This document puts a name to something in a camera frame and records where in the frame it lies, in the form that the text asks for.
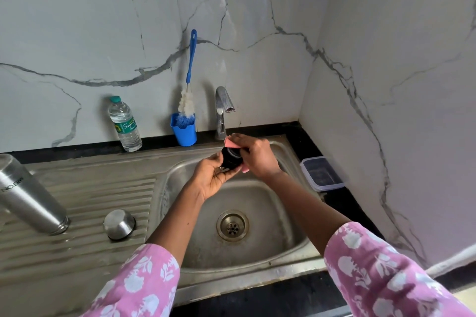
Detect person's right forearm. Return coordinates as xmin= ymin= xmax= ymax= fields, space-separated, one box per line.
xmin=261 ymin=170 xmax=352 ymax=258

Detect blue bottle brush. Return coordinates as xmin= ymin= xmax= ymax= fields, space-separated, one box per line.
xmin=176 ymin=29 xmax=198 ymax=129

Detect chrome tap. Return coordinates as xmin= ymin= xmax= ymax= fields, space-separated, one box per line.
xmin=215 ymin=86 xmax=236 ymax=140

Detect person's left forearm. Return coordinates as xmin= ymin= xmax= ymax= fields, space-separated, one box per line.
xmin=146 ymin=183 xmax=206 ymax=267

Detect stainless steel sink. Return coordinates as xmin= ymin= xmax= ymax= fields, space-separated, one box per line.
xmin=0 ymin=135 xmax=329 ymax=317

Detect clear plastic container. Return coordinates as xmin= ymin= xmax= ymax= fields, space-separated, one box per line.
xmin=300 ymin=156 xmax=346 ymax=192

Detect person's right hand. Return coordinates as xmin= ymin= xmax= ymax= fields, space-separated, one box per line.
xmin=228 ymin=133 xmax=283 ymax=182

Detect person's left hand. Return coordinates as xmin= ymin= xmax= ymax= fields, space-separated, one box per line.
xmin=188 ymin=152 xmax=243 ymax=202

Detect clear plastic water bottle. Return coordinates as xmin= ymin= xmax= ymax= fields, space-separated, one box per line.
xmin=108 ymin=96 xmax=143 ymax=153

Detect sink drain strainer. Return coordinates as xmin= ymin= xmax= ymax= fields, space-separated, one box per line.
xmin=216 ymin=211 xmax=250 ymax=242

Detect blue plastic holder cup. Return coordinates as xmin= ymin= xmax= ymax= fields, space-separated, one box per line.
xmin=170 ymin=113 xmax=198 ymax=147

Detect stainless steel flask cap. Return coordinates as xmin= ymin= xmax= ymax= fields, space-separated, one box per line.
xmin=103 ymin=209 xmax=136 ymax=241

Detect pink sponge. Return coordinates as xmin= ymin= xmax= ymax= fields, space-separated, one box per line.
xmin=224 ymin=135 xmax=250 ymax=173

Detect black bottle lid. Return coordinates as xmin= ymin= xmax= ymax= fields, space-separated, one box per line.
xmin=221 ymin=146 xmax=244 ymax=173

